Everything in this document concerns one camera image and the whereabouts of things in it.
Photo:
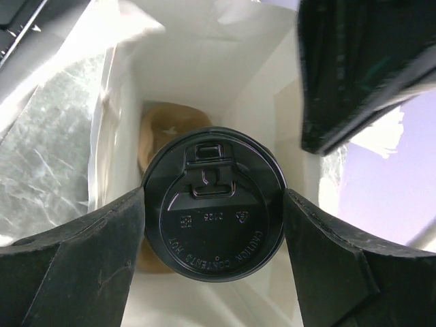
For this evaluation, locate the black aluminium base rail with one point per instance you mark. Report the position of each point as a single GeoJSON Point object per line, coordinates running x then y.
{"type": "Point", "coordinates": [17, 17]}

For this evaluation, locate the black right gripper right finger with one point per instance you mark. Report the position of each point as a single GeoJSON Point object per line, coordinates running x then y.
{"type": "Point", "coordinates": [345, 276]}

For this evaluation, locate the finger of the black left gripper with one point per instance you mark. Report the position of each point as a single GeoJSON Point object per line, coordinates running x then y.
{"type": "Point", "coordinates": [359, 60]}

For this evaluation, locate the blue white paper bag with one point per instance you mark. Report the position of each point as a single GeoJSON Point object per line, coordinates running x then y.
{"type": "Point", "coordinates": [70, 146]}

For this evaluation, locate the black cup lid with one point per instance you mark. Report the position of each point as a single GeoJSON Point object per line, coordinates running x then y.
{"type": "Point", "coordinates": [213, 205]}

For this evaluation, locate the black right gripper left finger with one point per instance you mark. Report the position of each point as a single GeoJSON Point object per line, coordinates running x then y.
{"type": "Point", "coordinates": [77, 274]}

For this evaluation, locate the single brown cup carrier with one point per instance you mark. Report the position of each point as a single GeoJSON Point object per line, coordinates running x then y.
{"type": "Point", "coordinates": [159, 125]}

